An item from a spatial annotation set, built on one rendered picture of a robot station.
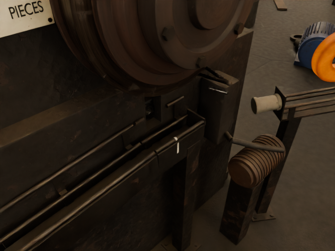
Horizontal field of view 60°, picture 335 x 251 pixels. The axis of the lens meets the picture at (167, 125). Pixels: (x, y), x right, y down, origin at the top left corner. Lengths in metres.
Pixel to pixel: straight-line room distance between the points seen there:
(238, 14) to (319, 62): 0.34
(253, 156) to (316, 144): 1.04
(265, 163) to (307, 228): 0.61
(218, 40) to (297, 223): 1.17
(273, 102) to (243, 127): 0.98
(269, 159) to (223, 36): 0.59
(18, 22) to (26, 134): 0.22
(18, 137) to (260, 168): 0.76
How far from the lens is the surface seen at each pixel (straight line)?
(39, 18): 0.62
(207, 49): 0.61
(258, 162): 1.07
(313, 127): 2.21
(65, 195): 0.77
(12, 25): 0.61
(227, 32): 0.65
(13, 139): 0.66
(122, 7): 0.50
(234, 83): 0.93
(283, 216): 1.62
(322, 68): 0.94
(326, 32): 2.88
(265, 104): 1.06
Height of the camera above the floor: 1.27
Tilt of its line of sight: 40 degrees down
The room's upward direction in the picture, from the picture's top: straight up
